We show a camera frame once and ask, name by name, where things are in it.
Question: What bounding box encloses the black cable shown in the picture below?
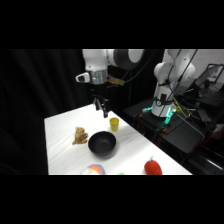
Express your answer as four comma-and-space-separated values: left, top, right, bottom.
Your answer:
165, 49, 199, 102

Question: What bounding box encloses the tan tag on wrist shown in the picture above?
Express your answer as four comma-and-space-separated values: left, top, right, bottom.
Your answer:
106, 75, 126, 88

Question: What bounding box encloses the white board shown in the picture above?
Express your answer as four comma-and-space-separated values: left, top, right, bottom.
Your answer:
189, 49, 224, 84

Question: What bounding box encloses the yellow green cable bundle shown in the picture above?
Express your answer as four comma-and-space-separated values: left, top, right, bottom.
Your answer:
172, 97, 193, 120

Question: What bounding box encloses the black bowl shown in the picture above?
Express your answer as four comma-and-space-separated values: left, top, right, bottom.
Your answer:
87, 130, 117, 157

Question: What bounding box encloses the brown plush toy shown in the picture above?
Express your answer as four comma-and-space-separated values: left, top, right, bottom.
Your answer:
72, 126, 89, 146

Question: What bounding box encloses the black robot stand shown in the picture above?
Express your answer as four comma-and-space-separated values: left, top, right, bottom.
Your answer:
122, 97, 206, 155

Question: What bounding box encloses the black curtain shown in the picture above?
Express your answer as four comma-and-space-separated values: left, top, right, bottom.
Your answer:
0, 49, 165, 176

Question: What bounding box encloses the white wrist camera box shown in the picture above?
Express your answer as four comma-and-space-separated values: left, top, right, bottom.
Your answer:
75, 72, 91, 84

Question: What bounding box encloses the yellow plastic cup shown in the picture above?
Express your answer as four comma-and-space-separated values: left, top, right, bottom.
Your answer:
109, 117, 120, 132

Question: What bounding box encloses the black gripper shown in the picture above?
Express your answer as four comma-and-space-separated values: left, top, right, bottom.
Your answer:
91, 82, 110, 119

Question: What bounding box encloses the red plush fruit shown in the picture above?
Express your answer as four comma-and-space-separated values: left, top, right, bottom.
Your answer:
143, 156, 163, 176

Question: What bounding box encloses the rainbow striped ball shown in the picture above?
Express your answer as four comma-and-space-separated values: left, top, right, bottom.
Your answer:
80, 163, 106, 176

